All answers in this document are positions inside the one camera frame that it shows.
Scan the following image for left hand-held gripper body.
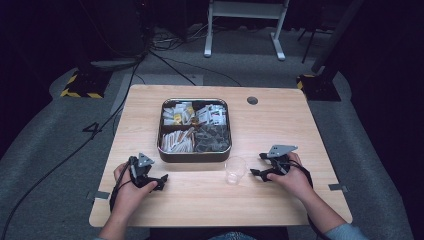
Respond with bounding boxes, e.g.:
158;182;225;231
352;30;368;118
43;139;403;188
128;152;158;188

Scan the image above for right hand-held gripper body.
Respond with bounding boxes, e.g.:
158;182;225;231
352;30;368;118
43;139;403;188
266;144;299;175

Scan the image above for clear plastic cup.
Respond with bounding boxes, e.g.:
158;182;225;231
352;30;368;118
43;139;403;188
224;155;248;186

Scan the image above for dark metal divided tray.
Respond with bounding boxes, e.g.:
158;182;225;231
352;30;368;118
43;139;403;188
156;97;233;164

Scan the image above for pile of yellow white packets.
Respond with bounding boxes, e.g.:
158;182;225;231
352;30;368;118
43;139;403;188
162;101;196;126

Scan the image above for person's right hand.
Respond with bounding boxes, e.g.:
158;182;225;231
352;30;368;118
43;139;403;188
268;153;314;201

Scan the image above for person's left hand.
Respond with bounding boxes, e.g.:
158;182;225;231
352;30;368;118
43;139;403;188
113;162;158;216

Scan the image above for pile of white brown sticks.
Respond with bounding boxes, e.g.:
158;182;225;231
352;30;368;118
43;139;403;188
160;127;196;154

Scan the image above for grey tape strip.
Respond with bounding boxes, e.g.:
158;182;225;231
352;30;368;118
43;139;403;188
87;190;111;201
328;183;350;193

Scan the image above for pile of clear dark packets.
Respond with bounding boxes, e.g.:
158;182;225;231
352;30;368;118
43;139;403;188
194;124;231;154

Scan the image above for pile of white labelled packets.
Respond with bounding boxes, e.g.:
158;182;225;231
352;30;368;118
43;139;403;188
195;103;229;127

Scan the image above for person's blue jeans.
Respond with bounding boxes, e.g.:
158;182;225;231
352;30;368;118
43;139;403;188
207;231;249;240

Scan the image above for black yellow striped stand base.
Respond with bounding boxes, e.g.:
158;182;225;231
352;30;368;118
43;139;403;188
296;73;342;102
60;68;113;100

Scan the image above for blue denim right sleeve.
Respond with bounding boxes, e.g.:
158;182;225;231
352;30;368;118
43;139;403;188
323;223;368;240

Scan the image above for black tripod leg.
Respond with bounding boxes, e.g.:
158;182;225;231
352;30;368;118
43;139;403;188
297;28;334;64

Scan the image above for grey slanted stand pole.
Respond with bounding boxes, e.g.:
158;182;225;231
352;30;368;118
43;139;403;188
311;0;365;74

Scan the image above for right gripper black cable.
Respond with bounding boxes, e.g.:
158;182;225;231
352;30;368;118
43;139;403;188
288;159;333;240

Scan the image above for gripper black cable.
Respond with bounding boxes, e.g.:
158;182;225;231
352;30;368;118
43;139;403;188
288;159;333;240
109;161;133;213

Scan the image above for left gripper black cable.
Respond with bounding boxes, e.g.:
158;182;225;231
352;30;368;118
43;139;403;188
109;161;133;213

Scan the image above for long black floor cable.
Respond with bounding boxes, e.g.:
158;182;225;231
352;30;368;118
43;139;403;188
0;53;148;239

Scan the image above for thin black floor cable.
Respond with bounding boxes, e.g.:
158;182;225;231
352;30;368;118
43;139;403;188
163;57;242;88
149;50;197;87

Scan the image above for bundle of floor cables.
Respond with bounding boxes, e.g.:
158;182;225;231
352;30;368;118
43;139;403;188
151;23;209;52

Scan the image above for white metal stand frame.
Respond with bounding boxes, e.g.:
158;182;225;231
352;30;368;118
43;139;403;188
203;0;290;62

